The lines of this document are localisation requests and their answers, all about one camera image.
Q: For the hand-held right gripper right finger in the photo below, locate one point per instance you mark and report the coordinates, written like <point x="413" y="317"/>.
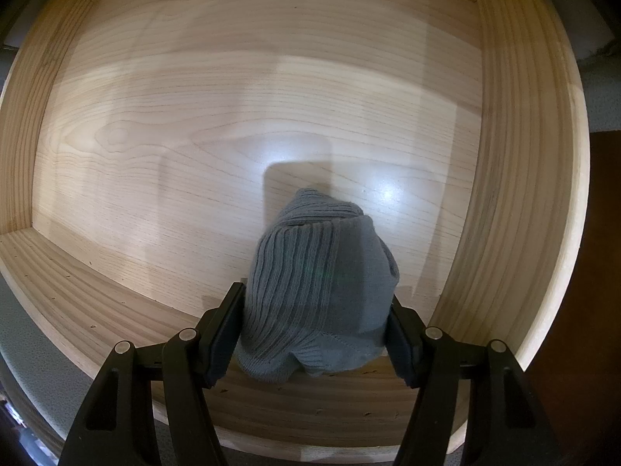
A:
<point x="398" y="344"/>

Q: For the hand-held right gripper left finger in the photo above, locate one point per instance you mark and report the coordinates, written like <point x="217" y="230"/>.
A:
<point x="225" y="344"/>

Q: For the grey ribbed sock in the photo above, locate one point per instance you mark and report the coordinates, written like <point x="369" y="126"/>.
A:
<point x="315" y="281"/>

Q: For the grey-fronted wooden drawer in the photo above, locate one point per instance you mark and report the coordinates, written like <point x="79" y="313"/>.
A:
<point x="242" y="107"/>

